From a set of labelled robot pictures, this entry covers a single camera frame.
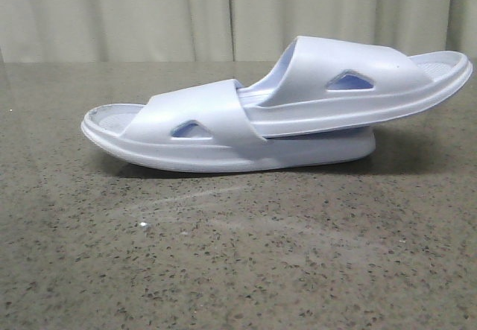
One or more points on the light blue slipper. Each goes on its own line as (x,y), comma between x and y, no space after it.
(326,84)
(204,129)

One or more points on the beige curtain backdrop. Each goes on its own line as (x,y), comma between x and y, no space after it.
(223,30)

